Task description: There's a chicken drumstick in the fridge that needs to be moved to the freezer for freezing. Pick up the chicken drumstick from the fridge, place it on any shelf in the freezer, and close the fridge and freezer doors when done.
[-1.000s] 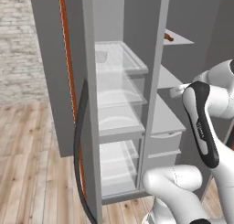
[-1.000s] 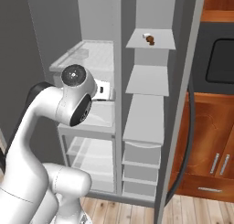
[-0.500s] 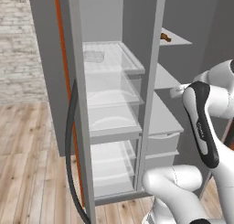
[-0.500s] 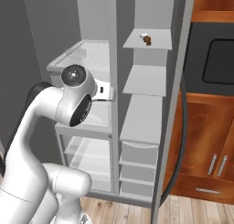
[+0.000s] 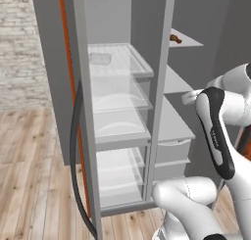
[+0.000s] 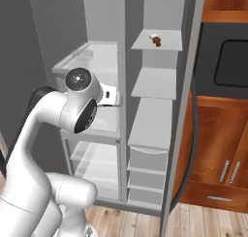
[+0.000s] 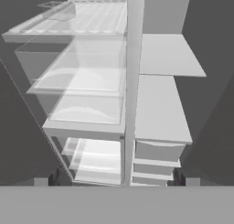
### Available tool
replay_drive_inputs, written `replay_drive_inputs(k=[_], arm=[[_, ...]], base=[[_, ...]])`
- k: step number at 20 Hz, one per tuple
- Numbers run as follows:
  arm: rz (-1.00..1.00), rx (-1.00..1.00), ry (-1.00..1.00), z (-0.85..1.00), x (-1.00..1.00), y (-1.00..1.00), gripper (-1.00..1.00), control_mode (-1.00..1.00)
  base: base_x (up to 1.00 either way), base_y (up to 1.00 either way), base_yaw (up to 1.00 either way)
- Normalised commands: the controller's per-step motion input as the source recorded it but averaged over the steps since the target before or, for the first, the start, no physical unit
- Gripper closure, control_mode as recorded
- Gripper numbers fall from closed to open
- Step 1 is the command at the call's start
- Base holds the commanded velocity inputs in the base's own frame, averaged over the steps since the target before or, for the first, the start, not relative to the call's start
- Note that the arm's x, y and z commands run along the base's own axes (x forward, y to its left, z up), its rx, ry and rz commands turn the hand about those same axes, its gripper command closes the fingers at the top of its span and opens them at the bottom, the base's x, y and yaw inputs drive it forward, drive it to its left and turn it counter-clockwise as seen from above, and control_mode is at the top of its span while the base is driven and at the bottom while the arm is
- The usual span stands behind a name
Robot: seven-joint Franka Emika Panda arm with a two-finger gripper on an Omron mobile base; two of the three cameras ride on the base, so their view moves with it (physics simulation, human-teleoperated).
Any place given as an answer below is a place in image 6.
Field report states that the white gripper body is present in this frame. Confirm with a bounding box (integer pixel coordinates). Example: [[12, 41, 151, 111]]
[[111, 89, 124, 107]]

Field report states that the clear freezer shelf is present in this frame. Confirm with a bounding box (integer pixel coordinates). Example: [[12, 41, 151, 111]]
[[69, 140, 120, 201], [51, 41, 119, 76], [60, 105, 121, 142]]

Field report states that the grey fridge shelf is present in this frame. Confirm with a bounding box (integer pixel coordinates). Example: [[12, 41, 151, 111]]
[[127, 97, 174, 151], [130, 29, 184, 52], [130, 66, 178, 101]]

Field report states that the grey side-by-side fridge body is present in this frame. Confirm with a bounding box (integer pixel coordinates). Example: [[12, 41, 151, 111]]
[[27, 0, 195, 218]]

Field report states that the grey fridge drawer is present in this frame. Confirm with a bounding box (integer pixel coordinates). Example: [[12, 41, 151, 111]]
[[126, 182, 165, 206], [128, 145, 170, 173], [126, 163, 167, 191]]

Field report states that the brown chicken drumstick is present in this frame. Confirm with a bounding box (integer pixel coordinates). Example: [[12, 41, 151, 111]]
[[148, 33, 163, 48]]

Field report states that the grey fridge door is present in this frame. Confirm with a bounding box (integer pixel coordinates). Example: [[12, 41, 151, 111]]
[[159, 0, 208, 237]]

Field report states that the grey freezer door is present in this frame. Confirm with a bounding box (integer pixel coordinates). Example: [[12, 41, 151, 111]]
[[0, 0, 71, 177]]

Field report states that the wooden cupboard door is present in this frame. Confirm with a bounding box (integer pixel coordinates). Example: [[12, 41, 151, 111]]
[[175, 91, 248, 189], [227, 119, 248, 190]]

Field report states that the black built-in microwave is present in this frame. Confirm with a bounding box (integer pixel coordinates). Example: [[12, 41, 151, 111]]
[[193, 21, 248, 101]]

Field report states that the wooden drawer front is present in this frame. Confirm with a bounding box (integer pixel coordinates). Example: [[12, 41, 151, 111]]
[[177, 181, 248, 214]]

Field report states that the wooden cupboard above microwave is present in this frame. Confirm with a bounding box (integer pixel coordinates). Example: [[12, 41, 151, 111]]
[[201, 0, 248, 24]]

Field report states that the silver cupboard door handle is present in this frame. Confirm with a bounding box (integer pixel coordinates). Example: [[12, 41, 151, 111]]
[[219, 160, 231, 184], [229, 161, 242, 185]]

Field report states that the silver drawer handle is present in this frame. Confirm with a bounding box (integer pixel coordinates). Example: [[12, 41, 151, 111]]
[[205, 195, 234, 203]]

